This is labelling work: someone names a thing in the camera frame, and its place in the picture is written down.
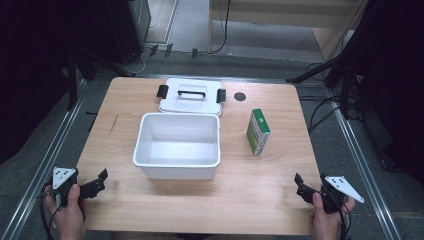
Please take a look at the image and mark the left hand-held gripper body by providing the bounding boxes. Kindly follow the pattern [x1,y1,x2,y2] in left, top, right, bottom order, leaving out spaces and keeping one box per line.
[52,166,83,208]

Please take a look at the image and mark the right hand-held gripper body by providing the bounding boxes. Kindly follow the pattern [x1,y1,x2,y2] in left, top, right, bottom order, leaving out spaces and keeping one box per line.
[319,173,365,215]

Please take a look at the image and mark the person's right hand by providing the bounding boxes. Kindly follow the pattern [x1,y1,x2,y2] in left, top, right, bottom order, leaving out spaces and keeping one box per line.
[309,192,356,240]

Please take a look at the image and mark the person's left hand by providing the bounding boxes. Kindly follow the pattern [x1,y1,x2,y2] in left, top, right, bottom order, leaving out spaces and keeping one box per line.
[44,183,89,240]

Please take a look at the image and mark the green and white carton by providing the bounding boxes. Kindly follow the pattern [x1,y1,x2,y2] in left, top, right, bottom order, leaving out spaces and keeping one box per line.
[245,108,272,157]

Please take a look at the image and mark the white plastic storage box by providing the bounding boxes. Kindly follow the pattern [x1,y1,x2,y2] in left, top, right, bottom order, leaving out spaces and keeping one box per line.
[132,111,222,181]

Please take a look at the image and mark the black metal stand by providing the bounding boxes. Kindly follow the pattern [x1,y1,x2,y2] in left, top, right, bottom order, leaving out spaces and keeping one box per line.
[63,46,136,113]

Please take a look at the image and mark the black tripod stand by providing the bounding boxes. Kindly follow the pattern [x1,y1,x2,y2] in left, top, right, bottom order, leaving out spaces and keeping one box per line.
[285,49,363,121]

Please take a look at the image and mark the dark curtain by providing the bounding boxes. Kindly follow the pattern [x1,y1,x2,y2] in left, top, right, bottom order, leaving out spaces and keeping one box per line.
[346,0,424,184]
[0,0,113,166]

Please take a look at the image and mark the black cabinet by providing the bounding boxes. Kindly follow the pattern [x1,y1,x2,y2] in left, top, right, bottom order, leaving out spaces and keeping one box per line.
[105,0,152,66]

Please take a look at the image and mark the light wooden bench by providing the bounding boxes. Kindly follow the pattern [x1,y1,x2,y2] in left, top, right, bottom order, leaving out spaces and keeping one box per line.
[207,0,369,62]

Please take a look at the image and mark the metal floor rail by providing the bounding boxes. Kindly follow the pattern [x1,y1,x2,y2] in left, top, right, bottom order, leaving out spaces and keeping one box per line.
[327,89,403,240]
[0,79,89,240]

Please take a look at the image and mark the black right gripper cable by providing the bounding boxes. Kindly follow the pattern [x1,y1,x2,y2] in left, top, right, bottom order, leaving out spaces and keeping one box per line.
[333,196,353,240]

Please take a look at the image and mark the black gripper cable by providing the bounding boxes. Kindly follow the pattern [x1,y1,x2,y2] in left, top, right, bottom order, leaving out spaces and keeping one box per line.
[333,196,353,240]
[37,181,58,240]

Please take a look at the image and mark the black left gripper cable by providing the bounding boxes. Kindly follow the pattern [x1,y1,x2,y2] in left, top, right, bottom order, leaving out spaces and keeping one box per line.
[37,181,58,240]

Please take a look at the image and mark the black floor cables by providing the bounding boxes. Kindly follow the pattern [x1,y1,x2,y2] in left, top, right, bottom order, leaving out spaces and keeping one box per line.
[297,61,365,135]

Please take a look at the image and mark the white lid with black handle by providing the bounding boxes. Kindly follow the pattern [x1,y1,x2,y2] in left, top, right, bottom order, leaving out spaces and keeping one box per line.
[156,77,227,117]

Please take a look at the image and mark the white floor cable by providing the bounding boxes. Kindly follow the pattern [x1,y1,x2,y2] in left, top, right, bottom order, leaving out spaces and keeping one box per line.
[128,16,158,76]

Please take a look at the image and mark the black hanging cable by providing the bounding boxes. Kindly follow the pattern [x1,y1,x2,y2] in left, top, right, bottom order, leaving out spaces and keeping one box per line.
[211,0,232,55]

